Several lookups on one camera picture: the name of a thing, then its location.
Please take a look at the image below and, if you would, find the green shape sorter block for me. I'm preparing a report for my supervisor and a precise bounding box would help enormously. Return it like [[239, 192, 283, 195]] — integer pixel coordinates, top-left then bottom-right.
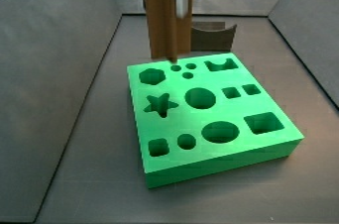
[[127, 53, 303, 188]]

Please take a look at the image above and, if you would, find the brown star prism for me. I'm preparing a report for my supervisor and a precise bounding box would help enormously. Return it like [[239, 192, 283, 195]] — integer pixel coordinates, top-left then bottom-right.
[[144, 0, 192, 62]]

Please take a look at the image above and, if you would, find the black curved fixture stand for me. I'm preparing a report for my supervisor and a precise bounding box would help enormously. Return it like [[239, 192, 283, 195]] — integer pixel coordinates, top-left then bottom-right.
[[191, 22, 237, 52]]

